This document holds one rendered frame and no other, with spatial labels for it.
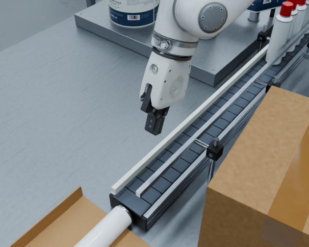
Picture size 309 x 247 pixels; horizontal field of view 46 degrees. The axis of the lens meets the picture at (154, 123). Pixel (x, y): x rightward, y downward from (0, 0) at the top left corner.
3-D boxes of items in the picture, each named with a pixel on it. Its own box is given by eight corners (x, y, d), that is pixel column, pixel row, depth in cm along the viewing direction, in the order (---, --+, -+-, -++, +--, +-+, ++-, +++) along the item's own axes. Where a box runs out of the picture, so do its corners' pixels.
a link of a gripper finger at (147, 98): (140, 105, 66) (149, 117, 70) (163, 71, 67) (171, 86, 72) (135, 103, 66) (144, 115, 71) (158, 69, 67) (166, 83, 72)
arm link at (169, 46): (181, 44, 61) (177, 61, 62) (206, 40, 67) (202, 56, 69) (142, 29, 64) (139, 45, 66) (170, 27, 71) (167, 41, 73)
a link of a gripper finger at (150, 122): (156, 110, 69) (148, 139, 72) (165, 106, 71) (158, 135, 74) (143, 103, 70) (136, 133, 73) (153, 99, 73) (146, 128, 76)
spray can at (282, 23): (268, 55, 125) (283, -2, 111) (283, 61, 123) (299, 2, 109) (262, 62, 122) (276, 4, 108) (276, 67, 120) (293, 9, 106)
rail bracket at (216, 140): (193, 170, 95) (198, 124, 84) (217, 184, 91) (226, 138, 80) (186, 177, 93) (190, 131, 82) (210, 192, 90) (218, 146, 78)
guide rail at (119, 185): (301, 16, 143) (302, 12, 142) (304, 17, 142) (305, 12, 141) (111, 192, 82) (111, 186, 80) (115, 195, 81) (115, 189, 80)
